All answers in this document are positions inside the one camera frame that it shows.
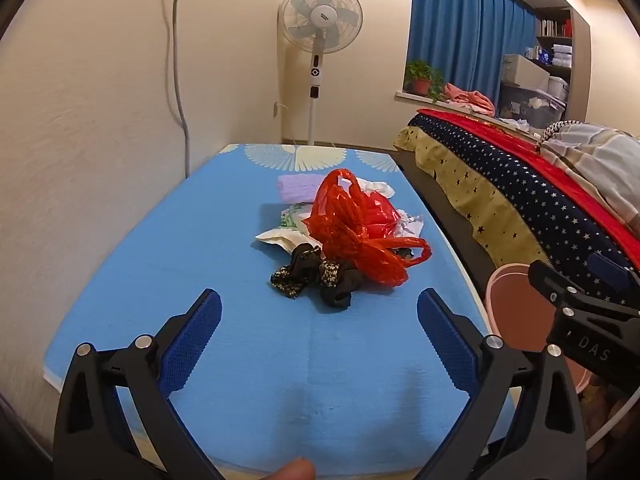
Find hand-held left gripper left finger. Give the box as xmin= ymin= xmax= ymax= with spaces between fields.
xmin=52 ymin=287 xmax=226 ymax=480

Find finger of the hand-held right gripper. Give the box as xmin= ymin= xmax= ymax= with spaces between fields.
xmin=528 ymin=259 xmax=603 ymax=318
xmin=587 ymin=252 xmax=640 ymax=306

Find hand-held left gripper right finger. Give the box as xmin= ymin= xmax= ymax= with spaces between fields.
xmin=416 ymin=287 xmax=588 ymax=480

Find pink waste bin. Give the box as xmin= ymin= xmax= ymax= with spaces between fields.
xmin=485 ymin=261 xmax=596 ymax=396

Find white paper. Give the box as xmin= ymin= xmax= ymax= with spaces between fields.
xmin=395 ymin=212 xmax=426 ymax=238

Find white packet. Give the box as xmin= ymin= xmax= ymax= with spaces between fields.
xmin=254 ymin=225 xmax=323 ymax=253

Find black floral cloth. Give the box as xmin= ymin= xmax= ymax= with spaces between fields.
xmin=270 ymin=242 xmax=361 ymax=312

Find red plastic bag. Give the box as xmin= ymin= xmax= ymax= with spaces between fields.
xmin=301 ymin=169 xmax=433 ymax=288

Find green-print packet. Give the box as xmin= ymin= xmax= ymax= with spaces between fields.
xmin=277 ymin=201 xmax=316 ymax=228

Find white tissue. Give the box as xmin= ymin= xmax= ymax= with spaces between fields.
xmin=357 ymin=178 xmax=396 ymax=201

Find person's right hand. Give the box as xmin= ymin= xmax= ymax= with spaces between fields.
xmin=586 ymin=374 xmax=623 ymax=465

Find person's left hand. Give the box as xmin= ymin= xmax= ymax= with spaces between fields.
xmin=267 ymin=456 xmax=317 ymax=480

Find blue bird-print mat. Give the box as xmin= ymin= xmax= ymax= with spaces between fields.
xmin=42 ymin=142 xmax=516 ymax=478

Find striped plaid quilt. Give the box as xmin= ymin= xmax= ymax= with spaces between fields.
xmin=535 ymin=121 xmax=640 ymax=233

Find bed with star blanket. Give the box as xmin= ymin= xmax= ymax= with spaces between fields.
xmin=392 ymin=112 xmax=640 ymax=311

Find red blanket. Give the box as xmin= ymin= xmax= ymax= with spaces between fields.
xmin=417 ymin=108 xmax=640 ymax=261

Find white cloth on bed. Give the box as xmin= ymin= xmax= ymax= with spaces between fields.
xmin=495 ymin=117 xmax=538 ymax=133

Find clear lidded storage box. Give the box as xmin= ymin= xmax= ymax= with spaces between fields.
xmin=500 ymin=82 xmax=568 ymax=128

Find pink folded clothes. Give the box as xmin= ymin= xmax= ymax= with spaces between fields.
xmin=442 ymin=81 xmax=497 ymax=116

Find wooden side panel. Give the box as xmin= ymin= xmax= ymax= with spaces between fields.
xmin=570 ymin=7 xmax=593 ymax=123

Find grey cardboard box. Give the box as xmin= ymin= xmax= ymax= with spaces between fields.
xmin=501 ymin=54 xmax=551 ymax=92

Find white windowsill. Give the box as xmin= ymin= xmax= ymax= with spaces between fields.
xmin=395 ymin=91 xmax=501 ymax=117

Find wooden bookshelf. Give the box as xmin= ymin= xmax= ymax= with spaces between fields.
xmin=535 ymin=7 xmax=573 ymax=81

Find potted green plant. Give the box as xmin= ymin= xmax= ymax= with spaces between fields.
xmin=404 ymin=59 xmax=446 ymax=103

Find blue curtain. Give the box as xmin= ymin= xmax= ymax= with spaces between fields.
xmin=404 ymin=0 xmax=541 ymax=113

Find white standing fan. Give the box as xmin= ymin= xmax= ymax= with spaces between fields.
xmin=277 ymin=0 xmax=365 ymax=148

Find grey bed frame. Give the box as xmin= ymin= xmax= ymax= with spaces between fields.
xmin=395 ymin=150 xmax=501 ymax=306

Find grey wall cable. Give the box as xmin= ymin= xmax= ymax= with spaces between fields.
xmin=171 ymin=0 xmax=192 ymax=179

